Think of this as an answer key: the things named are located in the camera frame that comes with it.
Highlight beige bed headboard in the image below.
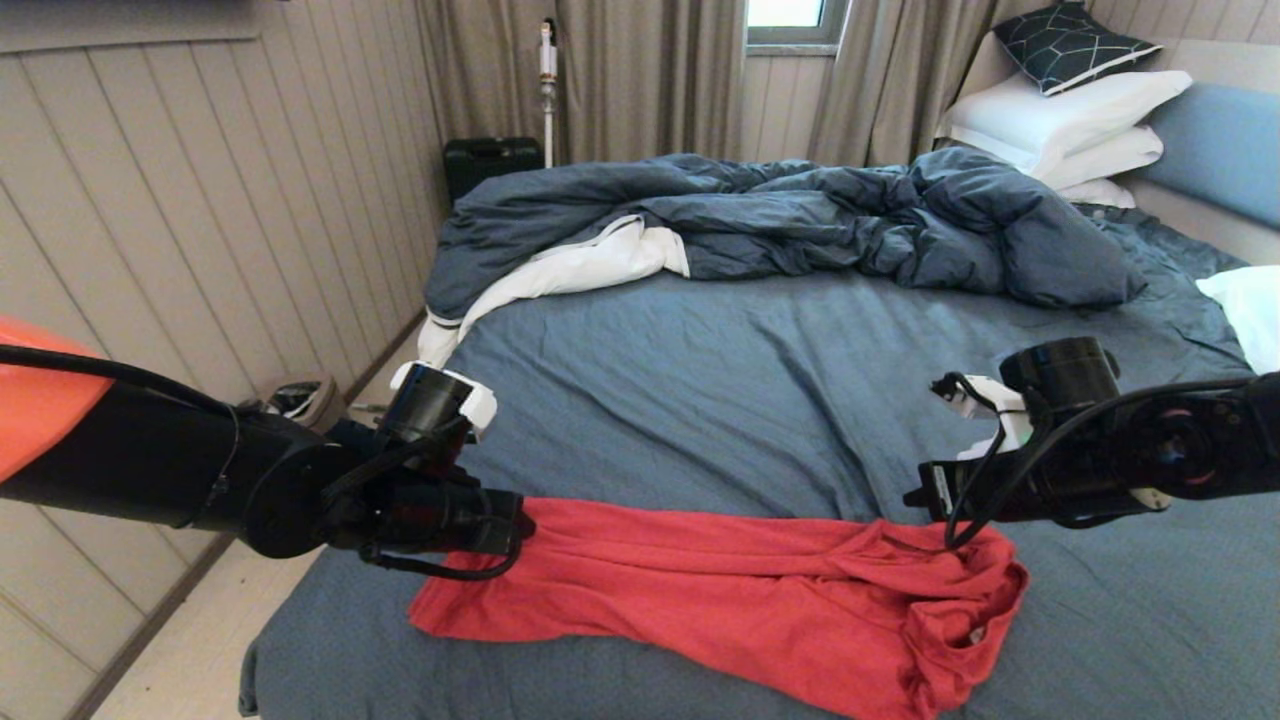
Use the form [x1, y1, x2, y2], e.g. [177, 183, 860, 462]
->
[950, 35, 1280, 266]

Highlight grey framed window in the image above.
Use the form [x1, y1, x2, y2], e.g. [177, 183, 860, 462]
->
[744, 0, 849, 47]

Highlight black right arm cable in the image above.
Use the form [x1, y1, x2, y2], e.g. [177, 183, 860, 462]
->
[932, 372, 1280, 551]

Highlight white pillow with rounded corner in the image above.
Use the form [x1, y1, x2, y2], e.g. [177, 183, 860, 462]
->
[1195, 266, 1280, 376]

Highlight dark blue crumpled duvet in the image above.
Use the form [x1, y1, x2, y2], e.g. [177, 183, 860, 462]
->
[417, 147, 1148, 394]

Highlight black hard-shell suitcase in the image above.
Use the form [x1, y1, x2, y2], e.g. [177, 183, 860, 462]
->
[444, 137, 545, 206]

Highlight wide beige curtain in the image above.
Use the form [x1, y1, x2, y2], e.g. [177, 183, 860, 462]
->
[415, 0, 746, 166]

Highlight dark geometric patterned cushion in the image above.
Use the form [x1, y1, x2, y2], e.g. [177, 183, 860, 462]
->
[990, 3, 1164, 98]

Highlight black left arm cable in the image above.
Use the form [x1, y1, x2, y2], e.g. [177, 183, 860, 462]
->
[0, 343, 521, 583]

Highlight flat white pillow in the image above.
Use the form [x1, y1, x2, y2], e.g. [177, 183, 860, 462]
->
[1055, 179, 1137, 210]

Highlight white stick vacuum cleaner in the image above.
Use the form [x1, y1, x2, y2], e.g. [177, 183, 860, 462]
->
[538, 19, 559, 169]

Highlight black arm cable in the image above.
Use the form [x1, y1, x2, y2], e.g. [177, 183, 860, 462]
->
[0, 343, 521, 583]
[932, 372, 1280, 551]

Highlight medium white pillow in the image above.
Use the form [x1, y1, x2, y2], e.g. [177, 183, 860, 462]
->
[1030, 126, 1165, 193]

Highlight narrow beige curtain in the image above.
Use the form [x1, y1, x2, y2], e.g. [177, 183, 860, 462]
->
[806, 0, 1091, 169]

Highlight blue padded headboard cushion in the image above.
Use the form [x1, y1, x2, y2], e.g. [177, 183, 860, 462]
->
[1130, 84, 1280, 231]

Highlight brown square trash bin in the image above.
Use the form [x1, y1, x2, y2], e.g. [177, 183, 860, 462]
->
[240, 375, 341, 421]

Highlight blue-grey bed sheet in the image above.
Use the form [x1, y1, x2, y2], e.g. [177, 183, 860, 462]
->
[240, 205, 1280, 720]

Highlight large white pillow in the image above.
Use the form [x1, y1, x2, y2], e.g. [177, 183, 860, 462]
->
[936, 70, 1193, 178]

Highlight red printed t-shirt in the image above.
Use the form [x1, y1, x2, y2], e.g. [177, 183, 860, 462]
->
[408, 497, 1031, 720]

